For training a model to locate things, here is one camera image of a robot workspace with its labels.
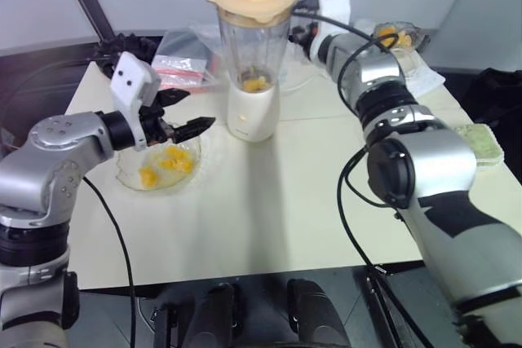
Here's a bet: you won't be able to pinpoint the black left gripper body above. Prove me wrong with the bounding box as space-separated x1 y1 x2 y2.
138 90 179 147

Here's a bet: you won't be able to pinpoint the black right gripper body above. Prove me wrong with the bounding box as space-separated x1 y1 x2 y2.
300 23 322 56

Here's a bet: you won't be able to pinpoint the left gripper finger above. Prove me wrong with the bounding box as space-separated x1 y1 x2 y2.
157 87 191 108
173 116 216 143

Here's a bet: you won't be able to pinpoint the clear blender jar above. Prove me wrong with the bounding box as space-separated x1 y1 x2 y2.
215 7 294 96

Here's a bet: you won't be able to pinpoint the cream blender base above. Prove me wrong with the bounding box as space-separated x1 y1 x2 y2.
226 77 282 143

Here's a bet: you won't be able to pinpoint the zip bags with red strips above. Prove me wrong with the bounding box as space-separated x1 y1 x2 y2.
152 29 224 93

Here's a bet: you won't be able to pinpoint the glass bowl with fruit pieces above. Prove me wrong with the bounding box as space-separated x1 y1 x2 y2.
115 134 205 192

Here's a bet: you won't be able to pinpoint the crumpled clear plastic bag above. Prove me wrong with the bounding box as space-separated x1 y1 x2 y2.
188 23 223 52

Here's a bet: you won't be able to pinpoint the black crumpled cloth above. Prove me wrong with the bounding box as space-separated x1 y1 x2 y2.
96 32 158 77

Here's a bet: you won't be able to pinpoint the black bag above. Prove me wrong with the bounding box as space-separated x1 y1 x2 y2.
464 67 522 130

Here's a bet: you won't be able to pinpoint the green sponge cloth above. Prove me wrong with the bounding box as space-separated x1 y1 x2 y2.
453 124 504 171

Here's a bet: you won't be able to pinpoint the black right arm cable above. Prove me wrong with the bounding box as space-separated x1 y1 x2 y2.
291 0 434 348

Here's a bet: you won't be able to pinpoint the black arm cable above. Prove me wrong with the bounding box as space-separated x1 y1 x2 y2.
291 0 434 348
83 174 138 348

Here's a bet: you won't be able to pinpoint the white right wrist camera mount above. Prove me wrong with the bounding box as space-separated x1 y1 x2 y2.
316 0 353 36

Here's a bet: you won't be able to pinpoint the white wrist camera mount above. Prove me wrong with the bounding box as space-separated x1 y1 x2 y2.
109 51 161 152
316 0 353 36

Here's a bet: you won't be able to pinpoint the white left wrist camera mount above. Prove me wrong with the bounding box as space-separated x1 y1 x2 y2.
109 51 161 152

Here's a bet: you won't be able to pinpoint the white power cord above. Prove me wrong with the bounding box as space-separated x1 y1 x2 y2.
279 68 328 93

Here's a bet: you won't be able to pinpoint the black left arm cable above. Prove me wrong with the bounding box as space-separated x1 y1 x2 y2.
83 174 138 348

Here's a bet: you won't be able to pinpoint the black metal table frame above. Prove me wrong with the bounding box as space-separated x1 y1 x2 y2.
364 263 434 348

